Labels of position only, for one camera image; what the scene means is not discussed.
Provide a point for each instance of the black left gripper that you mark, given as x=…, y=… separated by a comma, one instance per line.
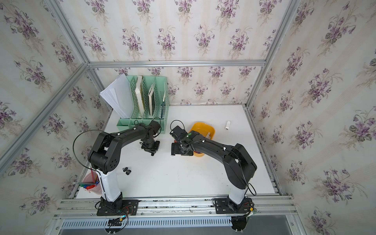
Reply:
x=157, y=143

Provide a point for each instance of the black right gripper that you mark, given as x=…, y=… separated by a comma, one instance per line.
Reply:
x=174, y=152

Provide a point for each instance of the yellow plastic storage box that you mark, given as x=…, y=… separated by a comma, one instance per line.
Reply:
x=203, y=129

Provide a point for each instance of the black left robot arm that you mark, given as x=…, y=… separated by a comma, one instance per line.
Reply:
x=104, y=157

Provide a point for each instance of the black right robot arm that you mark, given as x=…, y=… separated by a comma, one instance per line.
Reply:
x=238, y=164

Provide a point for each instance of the black binder clips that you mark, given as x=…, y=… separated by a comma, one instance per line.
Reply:
x=126, y=170

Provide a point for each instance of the green desk file organizer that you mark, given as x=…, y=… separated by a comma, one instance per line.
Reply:
x=150, y=102

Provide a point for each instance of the white paper stack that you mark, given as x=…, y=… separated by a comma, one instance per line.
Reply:
x=118, y=96

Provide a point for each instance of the pink pen cup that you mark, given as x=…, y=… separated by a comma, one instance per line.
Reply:
x=90, y=183

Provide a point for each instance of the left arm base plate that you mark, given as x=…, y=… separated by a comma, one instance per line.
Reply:
x=119, y=207

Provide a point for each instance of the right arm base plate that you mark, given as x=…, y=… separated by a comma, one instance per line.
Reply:
x=227, y=206

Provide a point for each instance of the aluminium front rail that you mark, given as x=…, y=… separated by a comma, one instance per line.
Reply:
x=175, y=207

